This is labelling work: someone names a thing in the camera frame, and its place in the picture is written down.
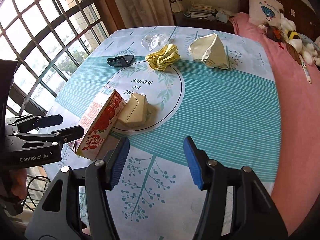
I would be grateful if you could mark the white printed pillow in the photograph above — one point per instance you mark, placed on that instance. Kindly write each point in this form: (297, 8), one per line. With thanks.
(261, 11)

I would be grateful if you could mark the brown wooden headboard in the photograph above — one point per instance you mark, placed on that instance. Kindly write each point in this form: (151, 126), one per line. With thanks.
(306, 20)

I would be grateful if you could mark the white marker pen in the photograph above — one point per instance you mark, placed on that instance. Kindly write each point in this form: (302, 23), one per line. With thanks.
(306, 72)

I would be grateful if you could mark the beige small box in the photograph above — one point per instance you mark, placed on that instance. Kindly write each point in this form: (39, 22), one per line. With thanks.
(137, 111)

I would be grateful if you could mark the pink bed cover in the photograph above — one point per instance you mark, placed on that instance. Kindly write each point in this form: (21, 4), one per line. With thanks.
(297, 182)

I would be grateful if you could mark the person left hand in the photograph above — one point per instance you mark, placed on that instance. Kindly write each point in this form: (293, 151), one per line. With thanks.
(19, 180)

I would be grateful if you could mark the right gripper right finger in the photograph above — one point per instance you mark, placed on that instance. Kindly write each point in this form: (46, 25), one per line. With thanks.
(211, 176)

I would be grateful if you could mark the black Talopn card box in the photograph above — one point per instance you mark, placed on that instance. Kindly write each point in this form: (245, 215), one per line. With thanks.
(121, 61)

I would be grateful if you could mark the beige curtain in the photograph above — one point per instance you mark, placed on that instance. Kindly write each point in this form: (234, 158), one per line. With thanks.
(145, 13)

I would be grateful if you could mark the white paper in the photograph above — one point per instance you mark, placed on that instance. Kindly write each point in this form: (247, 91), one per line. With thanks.
(210, 51)

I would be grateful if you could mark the pink juice carton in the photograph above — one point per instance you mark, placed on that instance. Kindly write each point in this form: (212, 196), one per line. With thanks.
(97, 121)

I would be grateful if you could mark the brown feathery toy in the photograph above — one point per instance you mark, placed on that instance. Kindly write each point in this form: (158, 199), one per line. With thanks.
(276, 35)

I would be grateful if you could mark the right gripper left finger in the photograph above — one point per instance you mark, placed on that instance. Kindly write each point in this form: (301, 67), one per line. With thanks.
(102, 176)

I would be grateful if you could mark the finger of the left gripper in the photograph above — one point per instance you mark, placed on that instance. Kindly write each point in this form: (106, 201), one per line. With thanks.
(62, 135)
(26, 123)

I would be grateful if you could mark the leaf-print blue tablecloth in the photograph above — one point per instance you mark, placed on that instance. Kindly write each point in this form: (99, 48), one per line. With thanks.
(233, 115)

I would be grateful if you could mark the yellow paper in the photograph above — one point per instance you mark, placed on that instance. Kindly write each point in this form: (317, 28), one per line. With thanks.
(163, 58)

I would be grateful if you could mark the stack of books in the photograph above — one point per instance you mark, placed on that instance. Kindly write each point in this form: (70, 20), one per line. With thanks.
(200, 11)

